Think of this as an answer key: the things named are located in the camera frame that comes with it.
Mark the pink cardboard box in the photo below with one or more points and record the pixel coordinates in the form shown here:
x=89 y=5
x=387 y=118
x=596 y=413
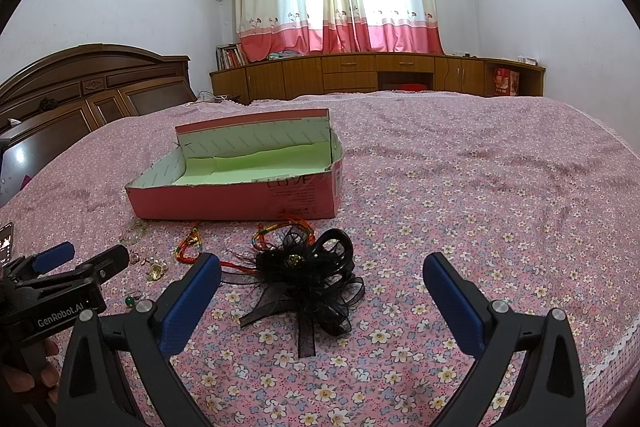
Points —
x=254 y=167

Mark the long wooden cabinet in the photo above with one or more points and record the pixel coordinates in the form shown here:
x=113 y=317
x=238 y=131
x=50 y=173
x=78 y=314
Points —
x=368 y=72

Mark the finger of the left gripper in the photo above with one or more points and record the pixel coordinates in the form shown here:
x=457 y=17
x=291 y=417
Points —
x=53 y=258
x=101 y=268

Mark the row of books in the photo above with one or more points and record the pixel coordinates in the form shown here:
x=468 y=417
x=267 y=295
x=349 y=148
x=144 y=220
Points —
x=230 y=56

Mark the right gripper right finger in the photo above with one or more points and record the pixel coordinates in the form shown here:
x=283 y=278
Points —
x=549 y=389

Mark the black feather hair accessory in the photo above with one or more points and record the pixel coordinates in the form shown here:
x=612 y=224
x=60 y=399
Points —
x=300 y=272

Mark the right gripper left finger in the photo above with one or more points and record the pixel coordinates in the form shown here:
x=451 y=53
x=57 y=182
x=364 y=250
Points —
x=94 y=390

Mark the pink floral bedspread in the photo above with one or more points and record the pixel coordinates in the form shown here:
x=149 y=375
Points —
x=534 y=201

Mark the red gift box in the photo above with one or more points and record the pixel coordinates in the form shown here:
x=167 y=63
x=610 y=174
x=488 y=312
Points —
x=506 y=82

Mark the dark wooden headboard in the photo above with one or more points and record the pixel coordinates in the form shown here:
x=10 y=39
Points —
x=54 y=102

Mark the red cushion in cabinet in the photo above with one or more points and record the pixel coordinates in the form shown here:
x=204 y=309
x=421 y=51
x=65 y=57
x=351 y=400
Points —
x=413 y=87

